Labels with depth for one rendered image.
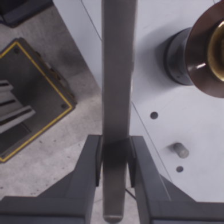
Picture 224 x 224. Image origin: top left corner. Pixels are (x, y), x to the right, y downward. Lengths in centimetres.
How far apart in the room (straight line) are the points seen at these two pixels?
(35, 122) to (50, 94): 29
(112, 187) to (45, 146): 181
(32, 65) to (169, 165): 130
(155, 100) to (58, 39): 152
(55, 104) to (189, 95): 123
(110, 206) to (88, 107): 153
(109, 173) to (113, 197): 3
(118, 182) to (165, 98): 16
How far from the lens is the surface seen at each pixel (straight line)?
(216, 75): 18
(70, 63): 168
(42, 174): 217
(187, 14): 29
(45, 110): 146
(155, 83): 27
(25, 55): 148
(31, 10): 172
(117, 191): 18
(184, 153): 29
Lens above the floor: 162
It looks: 75 degrees down
